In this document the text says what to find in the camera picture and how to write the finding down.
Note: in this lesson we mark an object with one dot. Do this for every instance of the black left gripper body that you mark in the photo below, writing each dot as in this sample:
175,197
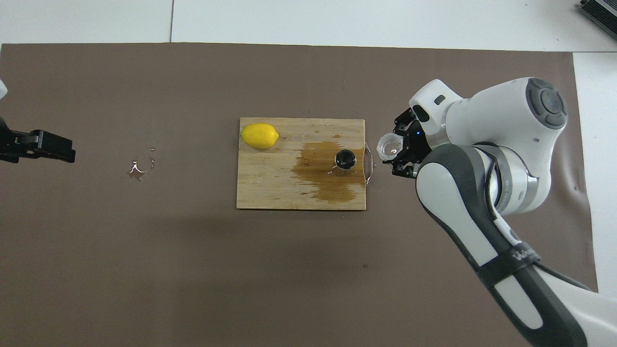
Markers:
12,147

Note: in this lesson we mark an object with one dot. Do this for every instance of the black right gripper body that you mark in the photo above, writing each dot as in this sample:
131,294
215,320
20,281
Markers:
419,144

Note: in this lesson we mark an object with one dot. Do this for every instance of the clear textured plastic cup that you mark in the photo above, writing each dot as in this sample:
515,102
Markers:
389,147

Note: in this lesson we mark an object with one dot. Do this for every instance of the steel cocktail jigger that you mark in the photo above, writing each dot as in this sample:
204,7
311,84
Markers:
345,159

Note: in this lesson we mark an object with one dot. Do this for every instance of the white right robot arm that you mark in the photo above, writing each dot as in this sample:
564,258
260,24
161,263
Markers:
501,135

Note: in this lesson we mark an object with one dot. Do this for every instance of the small water puddle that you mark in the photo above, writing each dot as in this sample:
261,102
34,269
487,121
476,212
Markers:
136,171

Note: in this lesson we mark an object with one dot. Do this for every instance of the wooden cutting board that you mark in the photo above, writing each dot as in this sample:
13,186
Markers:
270,183

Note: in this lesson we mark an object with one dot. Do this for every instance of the yellow lemon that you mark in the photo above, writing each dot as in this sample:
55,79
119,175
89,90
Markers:
259,136

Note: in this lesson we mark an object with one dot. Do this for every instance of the brown paper table mat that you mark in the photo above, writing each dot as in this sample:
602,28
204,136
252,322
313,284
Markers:
241,270

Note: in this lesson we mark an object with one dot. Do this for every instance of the grey finned metal device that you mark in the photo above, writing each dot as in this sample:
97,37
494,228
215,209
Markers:
600,12

